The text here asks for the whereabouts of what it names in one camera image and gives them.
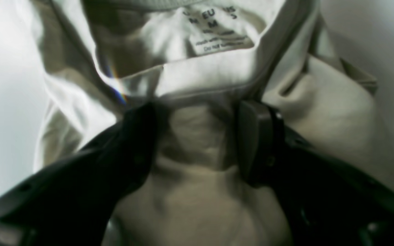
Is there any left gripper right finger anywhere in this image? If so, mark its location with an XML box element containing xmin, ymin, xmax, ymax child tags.
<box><xmin>236</xmin><ymin>100</ymin><xmax>394</xmax><ymax>246</ymax></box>

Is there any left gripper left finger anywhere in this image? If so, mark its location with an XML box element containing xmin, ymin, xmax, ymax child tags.
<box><xmin>0</xmin><ymin>103</ymin><xmax>157</xmax><ymax>246</ymax></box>

